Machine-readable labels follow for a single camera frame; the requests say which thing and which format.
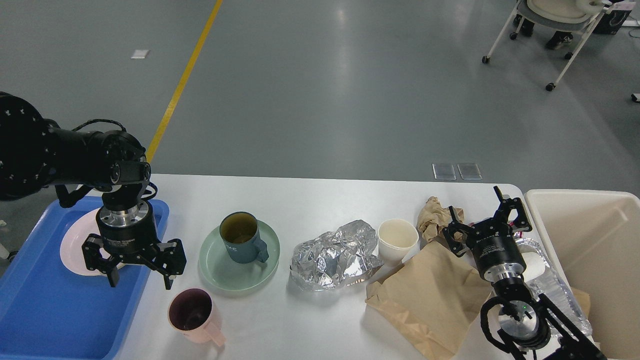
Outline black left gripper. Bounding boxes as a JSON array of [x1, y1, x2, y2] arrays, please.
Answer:
[[81, 202, 187, 291]]

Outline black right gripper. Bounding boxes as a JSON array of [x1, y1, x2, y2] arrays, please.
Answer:
[[442, 186, 533, 284]]

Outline pink mug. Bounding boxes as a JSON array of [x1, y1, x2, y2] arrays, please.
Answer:
[[167, 287, 227, 347]]

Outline green plate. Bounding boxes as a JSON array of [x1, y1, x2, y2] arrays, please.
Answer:
[[198, 220, 281, 294]]

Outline dark teal mug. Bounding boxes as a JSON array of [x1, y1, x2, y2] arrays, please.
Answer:
[[218, 211, 270, 264]]

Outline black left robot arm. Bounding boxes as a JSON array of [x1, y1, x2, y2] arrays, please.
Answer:
[[0, 92, 186, 290]]

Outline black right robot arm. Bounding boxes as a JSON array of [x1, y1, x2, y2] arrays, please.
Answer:
[[442, 186, 605, 360]]

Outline crumpled brown paper ball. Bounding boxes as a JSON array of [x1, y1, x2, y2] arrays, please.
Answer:
[[416, 196, 452, 243]]

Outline pink plate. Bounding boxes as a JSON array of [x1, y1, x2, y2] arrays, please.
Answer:
[[59, 208, 105, 277]]

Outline floor socket plate right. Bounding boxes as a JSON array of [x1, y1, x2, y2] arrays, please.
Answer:
[[457, 162, 483, 181]]

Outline floor socket plate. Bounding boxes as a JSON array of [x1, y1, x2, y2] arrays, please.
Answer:
[[432, 162, 457, 182], [457, 162, 483, 181]]

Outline clear plastic bottle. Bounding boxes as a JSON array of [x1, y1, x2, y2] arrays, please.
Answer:
[[515, 237, 593, 337]]

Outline floor socket plate left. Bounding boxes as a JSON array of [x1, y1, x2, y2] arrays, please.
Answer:
[[432, 162, 457, 182]]

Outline brown paper bag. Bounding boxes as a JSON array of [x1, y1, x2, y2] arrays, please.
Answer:
[[365, 242, 491, 360]]

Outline white paper cup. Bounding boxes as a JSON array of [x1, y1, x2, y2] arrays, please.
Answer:
[[377, 218, 419, 264]]

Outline blue plastic tray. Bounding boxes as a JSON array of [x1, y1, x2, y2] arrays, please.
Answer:
[[0, 196, 158, 360]]

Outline beige plastic bin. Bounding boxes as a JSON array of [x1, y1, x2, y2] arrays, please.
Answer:
[[525, 189, 640, 360]]

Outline crumpled aluminium foil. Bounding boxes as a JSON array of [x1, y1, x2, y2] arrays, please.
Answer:
[[289, 219, 384, 292]]

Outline white paper on floor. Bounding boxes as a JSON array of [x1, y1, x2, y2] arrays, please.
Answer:
[[130, 48, 150, 60]]

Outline person's feet under chair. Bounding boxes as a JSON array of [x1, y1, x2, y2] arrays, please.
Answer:
[[512, 14, 574, 50]]

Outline white office chair right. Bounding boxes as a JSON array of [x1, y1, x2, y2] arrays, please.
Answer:
[[481, 0, 636, 92]]

